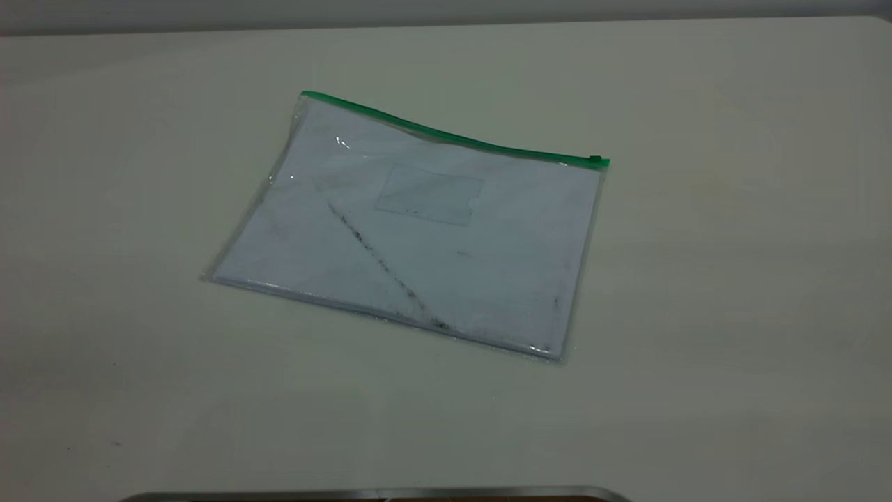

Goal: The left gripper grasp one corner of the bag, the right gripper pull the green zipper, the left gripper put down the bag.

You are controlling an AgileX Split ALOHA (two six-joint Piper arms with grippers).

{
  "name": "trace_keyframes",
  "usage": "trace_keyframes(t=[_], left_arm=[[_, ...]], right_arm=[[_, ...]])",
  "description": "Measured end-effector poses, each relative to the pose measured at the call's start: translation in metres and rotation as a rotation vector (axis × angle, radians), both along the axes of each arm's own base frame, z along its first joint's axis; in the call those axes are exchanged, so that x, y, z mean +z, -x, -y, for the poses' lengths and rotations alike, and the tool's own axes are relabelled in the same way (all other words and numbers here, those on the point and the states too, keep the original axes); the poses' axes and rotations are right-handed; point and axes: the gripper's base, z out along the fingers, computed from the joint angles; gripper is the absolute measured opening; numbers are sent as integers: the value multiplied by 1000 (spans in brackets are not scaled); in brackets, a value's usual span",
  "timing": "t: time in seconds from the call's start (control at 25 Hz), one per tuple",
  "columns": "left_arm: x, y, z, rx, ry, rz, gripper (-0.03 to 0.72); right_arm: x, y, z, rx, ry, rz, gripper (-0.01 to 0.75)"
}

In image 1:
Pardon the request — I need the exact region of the clear plastic zipper bag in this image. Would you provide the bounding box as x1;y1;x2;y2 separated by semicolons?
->
201;91;612;365

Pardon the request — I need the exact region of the silver metal rim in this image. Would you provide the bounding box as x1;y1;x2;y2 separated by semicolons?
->
118;486;631;502

